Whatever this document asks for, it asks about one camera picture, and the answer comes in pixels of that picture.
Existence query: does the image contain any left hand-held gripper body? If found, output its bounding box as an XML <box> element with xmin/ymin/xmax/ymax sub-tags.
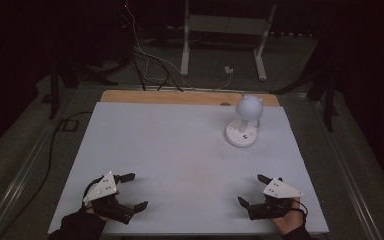
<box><xmin>81</xmin><ymin>171</ymin><xmax>138</xmax><ymax>225</ymax></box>

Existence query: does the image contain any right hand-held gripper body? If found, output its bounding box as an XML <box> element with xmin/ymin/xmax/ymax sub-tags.
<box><xmin>247</xmin><ymin>177</ymin><xmax>305</xmax><ymax>221</ymax></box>

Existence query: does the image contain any black square floor bracket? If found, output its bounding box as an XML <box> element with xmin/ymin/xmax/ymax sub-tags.
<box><xmin>61</xmin><ymin>118</ymin><xmax>80</xmax><ymax>132</ymax></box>

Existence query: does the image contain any white table mat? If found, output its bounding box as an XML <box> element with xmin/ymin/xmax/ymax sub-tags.
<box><xmin>47</xmin><ymin>101</ymin><xmax>330</xmax><ymax>235</ymax></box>

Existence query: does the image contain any person's right hand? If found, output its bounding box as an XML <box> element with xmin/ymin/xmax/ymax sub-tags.
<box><xmin>269</xmin><ymin>197</ymin><xmax>306</xmax><ymax>236</ymax></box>

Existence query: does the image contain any white round table lamp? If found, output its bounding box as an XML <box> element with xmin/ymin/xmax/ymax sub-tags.
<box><xmin>224</xmin><ymin>93</ymin><xmax>265</xmax><ymax>149</ymax></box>

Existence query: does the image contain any white metal stand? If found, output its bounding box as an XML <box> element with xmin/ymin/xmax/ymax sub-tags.
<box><xmin>179</xmin><ymin>0</ymin><xmax>279</xmax><ymax>82</ymax></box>

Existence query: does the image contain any bundle of black cables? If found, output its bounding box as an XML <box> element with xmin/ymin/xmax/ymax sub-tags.
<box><xmin>131</xmin><ymin>44</ymin><xmax>185</xmax><ymax>93</ymax></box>

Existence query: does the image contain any white cable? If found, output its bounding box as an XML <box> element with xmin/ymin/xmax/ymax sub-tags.
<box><xmin>125</xmin><ymin>1</ymin><xmax>234</xmax><ymax>92</ymax></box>

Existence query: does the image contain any black tripod stand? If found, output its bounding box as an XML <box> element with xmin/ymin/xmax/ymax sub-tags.
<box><xmin>269</xmin><ymin>66</ymin><xmax>341</xmax><ymax>133</ymax></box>
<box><xmin>48</xmin><ymin>58</ymin><xmax>131</xmax><ymax>120</ymax></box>

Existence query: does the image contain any black floor cable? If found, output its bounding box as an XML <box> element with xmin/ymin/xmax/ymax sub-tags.
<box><xmin>0</xmin><ymin>110</ymin><xmax>94</xmax><ymax>240</ymax></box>

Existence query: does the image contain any person's left hand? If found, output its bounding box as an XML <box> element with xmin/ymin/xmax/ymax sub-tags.
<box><xmin>83</xmin><ymin>203</ymin><xmax>110</xmax><ymax>222</ymax></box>

